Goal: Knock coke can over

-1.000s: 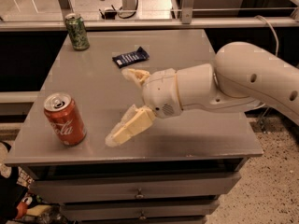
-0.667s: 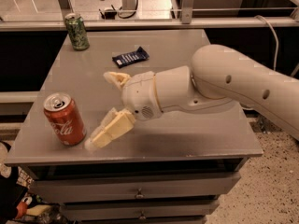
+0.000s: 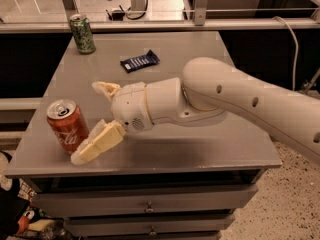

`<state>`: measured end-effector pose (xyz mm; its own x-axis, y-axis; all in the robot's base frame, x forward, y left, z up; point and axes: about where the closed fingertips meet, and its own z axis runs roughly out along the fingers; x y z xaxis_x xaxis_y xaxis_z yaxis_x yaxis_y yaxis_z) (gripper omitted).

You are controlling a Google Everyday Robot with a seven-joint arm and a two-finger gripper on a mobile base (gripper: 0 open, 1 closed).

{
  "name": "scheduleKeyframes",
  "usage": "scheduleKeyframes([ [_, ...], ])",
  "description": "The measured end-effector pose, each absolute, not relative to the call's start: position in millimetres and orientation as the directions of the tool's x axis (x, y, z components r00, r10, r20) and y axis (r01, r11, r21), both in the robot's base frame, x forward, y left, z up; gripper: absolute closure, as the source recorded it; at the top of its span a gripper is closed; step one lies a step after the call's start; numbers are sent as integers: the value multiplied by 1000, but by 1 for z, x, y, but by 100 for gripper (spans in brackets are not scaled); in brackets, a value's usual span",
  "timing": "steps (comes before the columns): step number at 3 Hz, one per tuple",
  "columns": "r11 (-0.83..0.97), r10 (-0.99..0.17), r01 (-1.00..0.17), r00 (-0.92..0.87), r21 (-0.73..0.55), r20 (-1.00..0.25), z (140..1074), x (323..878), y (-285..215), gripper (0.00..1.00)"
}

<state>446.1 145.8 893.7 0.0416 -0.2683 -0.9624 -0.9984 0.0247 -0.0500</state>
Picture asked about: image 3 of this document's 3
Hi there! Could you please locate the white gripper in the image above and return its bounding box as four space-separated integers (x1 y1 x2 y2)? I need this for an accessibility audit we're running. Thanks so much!
71 81 153 165

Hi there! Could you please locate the red Coca-Cola can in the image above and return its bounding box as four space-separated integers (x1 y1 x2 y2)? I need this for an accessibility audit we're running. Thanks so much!
47 99 89 154

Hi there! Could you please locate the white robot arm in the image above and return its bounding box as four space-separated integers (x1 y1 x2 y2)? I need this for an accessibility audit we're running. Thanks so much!
71 57 320 165

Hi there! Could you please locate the green soda can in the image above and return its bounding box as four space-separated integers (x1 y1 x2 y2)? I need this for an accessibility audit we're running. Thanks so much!
69 14 96 54

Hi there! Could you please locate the dark blue snack bar wrapper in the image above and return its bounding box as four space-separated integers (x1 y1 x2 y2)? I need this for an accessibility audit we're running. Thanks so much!
120 50 160 73

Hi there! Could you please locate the grey drawer cabinet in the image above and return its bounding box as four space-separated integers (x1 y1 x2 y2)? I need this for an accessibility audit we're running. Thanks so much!
7 32 281 240

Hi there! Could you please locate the upper metal drawer knob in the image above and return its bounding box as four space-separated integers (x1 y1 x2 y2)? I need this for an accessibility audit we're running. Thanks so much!
144 202 155 213

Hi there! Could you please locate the metal drawer knob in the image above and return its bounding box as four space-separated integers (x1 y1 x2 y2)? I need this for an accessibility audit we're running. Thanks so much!
148 227 157 236
144 202 155 213

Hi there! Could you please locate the grey metal railing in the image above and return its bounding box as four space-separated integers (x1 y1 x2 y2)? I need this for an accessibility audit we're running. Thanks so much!
0 0 320 33

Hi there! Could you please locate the lower metal drawer knob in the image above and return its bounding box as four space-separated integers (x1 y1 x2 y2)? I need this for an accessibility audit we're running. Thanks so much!
148 227 157 236

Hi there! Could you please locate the penguin plush toy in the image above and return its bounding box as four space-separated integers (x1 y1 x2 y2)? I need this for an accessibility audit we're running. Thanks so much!
17 208 55 235

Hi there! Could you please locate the upper grey drawer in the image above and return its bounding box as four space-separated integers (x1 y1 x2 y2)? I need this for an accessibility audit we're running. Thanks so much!
32 184 258 217

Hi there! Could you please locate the grey drawer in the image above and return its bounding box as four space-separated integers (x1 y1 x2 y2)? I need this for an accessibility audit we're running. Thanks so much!
32 184 258 217
65 214 235 236

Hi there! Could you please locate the lower grey drawer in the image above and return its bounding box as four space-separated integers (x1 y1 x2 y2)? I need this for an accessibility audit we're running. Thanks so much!
65 214 235 236

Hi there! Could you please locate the white cable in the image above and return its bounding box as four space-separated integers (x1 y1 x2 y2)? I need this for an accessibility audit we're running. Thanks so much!
273 15 300 92

